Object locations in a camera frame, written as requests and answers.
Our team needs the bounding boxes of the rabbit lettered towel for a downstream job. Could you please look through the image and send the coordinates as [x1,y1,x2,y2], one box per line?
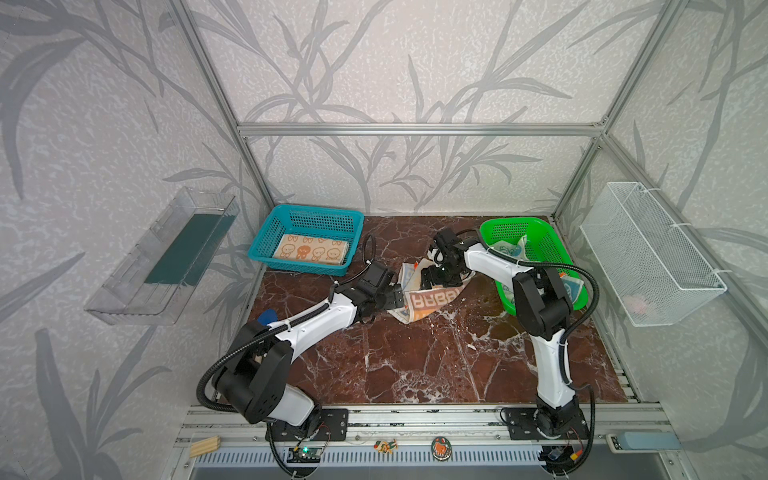
[387,258,473,324]

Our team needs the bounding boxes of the clear acrylic wall shelf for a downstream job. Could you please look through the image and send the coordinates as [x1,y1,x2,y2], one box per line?
[84,187,240,326]

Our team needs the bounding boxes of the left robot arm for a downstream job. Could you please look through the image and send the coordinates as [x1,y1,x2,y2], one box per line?
[196,261,404,435]

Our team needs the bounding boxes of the blue handled tool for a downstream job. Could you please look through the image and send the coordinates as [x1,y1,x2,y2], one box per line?
[256,309,278,326]

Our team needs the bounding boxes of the wooden block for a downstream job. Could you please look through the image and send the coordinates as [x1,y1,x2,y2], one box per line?
[189,436,221,459]

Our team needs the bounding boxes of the round orange sticker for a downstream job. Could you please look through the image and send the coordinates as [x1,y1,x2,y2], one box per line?
[430,436,453,462]

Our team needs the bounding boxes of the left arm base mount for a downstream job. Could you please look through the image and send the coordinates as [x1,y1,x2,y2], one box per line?
[268,408,349,442]

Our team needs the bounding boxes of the teal patterned towel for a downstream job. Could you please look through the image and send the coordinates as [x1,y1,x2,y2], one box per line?
[490,235,584,315]

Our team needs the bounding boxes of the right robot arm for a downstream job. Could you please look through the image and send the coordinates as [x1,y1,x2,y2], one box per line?
[421,229,599,439]

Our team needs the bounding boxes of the teal plastic basket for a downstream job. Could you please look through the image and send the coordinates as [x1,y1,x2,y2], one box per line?
[248,204,364,276]

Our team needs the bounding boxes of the aluminium frame rail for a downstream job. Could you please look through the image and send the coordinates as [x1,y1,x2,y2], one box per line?
[237,122,602,138]

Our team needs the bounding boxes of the pink object in wire basket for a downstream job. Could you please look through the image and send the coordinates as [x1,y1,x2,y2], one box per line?
[621,295,651,316]

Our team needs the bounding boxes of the white wire mesh basket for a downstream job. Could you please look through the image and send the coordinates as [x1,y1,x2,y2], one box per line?
[581,182,728,327]

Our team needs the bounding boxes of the orange rabbit towel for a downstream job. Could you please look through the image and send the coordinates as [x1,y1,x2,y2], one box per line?
[272,234,349,265]

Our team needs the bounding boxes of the green plastic basket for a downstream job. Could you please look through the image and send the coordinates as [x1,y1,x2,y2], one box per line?
[479,217,589,316]

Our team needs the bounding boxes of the right circuit board with wires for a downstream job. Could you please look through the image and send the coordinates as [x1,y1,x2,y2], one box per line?
[539,445,583,467]

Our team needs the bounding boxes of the left green circuit board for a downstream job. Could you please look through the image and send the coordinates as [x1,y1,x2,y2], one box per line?
[285,446,325,465]

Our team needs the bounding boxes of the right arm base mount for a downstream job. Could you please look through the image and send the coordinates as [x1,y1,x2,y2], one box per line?
[500,407,589,441]

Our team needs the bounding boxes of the small orange green trinket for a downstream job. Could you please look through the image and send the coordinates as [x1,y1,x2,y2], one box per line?
[373,440,399,454]

